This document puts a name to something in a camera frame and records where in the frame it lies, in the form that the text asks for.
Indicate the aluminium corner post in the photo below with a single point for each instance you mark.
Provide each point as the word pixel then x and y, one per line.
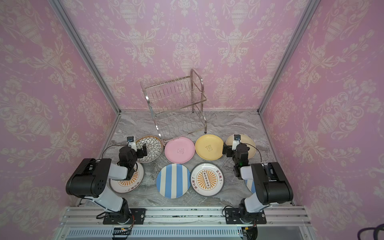
pixel 296 37
pixel 74 35

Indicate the left aluminium corner post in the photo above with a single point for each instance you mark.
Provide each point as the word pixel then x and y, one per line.
pixel 74 35

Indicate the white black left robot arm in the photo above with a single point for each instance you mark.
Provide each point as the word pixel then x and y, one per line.
pixel 90 182

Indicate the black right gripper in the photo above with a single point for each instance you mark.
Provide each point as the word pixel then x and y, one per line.
pixel 228 150

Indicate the pink bear plate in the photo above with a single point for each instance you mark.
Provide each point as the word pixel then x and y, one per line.
pixel 180 150

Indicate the blue striped plate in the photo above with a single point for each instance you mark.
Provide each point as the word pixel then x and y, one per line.
pixel 251 186
pixel 173 181

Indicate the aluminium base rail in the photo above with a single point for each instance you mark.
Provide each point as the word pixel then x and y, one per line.
pixel 190 223

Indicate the right aluminium corner post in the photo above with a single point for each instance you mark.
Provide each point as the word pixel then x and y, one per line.
pixel 296 37

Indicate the orange sunburst plate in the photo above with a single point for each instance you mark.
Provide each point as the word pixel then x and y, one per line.
pixel 207 179
pixel 126 186

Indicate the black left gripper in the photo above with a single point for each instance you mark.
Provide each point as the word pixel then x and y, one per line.
pixel 139 152

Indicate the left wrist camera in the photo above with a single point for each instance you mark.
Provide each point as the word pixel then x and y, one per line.
pixel 131 142

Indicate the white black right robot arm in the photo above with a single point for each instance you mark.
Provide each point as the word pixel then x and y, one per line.
pixel 271 184

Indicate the yellow bear plate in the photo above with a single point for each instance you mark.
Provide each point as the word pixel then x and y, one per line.
pixel 209 147

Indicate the brown rim petal pattern plate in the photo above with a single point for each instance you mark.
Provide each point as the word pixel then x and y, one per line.
pixel 154 148

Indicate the stainless steel dish rack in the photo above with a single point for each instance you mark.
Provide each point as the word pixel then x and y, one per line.
pixel 177 106

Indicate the right blue striped plate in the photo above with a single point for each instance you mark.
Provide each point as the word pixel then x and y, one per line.
pixel 251 186

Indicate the centre blue striped plate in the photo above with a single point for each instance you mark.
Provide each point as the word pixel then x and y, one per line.
pixel 173 181

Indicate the cream beige plate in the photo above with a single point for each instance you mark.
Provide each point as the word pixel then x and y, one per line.
pixel 244 140

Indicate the centre orange sunburst plate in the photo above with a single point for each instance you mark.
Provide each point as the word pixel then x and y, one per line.
pixel 207 179

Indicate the small circuit board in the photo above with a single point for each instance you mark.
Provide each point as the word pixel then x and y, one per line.
pixel 121 233

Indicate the left orange sunburst plate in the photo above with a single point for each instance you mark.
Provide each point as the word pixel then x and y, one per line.
pixel 126 186

